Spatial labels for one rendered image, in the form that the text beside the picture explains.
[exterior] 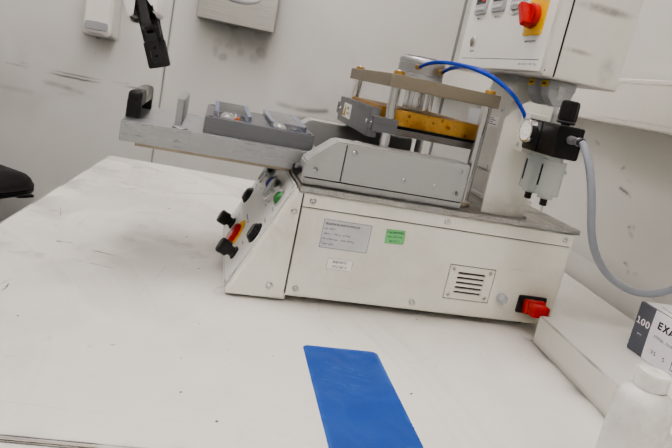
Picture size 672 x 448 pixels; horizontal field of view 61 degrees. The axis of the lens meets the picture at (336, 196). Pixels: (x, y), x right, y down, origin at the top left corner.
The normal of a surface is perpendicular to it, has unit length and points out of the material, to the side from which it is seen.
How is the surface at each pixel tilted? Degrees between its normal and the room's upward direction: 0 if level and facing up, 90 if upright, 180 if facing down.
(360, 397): 0
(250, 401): 0
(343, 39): 90
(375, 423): 0
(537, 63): 90
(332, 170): 90
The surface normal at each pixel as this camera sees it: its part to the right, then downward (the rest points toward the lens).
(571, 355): -0.97, -0.17
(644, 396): -0.23, -0.78
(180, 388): 0.20, -0.96
